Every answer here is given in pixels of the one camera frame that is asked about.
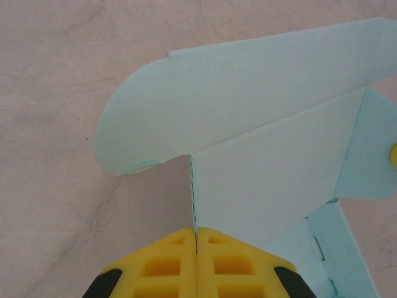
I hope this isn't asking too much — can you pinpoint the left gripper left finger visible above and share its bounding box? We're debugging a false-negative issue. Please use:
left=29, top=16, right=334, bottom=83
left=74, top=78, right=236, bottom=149
left=81, top=227, right=199, bottom=298

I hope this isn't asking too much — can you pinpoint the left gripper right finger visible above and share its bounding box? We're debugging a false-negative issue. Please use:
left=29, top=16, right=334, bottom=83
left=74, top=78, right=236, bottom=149
left=197, top=226, right=314, bottom=298

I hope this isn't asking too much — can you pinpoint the light blue paper box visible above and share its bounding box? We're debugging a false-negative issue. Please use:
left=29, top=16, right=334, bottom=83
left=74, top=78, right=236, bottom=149
left=92, top=17, right=397, bottom=298

